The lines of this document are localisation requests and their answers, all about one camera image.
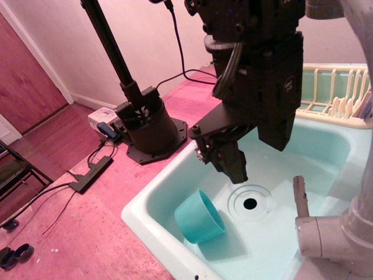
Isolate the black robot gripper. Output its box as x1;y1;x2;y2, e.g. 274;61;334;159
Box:
188;31;303;184

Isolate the teal plastic cup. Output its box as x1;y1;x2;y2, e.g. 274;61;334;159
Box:
174;189;226;244

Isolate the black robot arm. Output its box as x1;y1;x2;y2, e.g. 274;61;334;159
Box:
185;1;305;184

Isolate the light green toy sink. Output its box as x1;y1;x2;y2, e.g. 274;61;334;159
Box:
121;117;372;279

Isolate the cream plastic dish rack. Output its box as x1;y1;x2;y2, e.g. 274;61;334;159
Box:
296;63;372;129

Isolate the grey toy faucet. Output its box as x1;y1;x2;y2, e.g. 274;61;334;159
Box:
293;1;372;279

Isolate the white cardboard box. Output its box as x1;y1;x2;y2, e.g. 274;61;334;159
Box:
87;107;119;137

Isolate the blue adapter plug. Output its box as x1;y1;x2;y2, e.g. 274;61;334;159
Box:
97;122;119;141

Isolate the black USB hub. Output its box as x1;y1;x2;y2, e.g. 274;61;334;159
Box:
68;156;114;194

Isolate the black folding chair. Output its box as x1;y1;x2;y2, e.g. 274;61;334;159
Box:
0;141;55;233

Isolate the black cable on table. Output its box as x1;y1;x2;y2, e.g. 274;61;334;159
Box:
156;0;218;91

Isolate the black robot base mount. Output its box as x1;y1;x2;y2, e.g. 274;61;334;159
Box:
81;1;188;165

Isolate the thick black floor cable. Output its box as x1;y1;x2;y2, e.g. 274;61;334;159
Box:
0;182;73;228

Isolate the black ring right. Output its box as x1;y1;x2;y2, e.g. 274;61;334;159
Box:
14;243;35;264

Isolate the black ring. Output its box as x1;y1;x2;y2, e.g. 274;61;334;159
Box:
14;243;35;264
0;247;16;270

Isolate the black ring left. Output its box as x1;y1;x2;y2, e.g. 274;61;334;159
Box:
0;247;16;270

